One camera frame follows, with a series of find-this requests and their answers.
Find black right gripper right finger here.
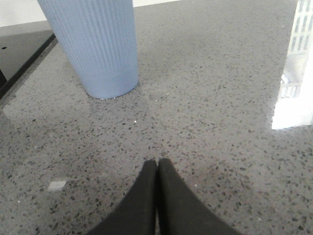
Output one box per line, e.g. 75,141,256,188
158,158,239,235

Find light blue ribbed cup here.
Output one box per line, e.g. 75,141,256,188
38,0,138,99

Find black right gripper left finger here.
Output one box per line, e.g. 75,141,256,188
88,160,157,235

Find black glass stove top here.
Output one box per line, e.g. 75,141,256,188
0,30,55,97

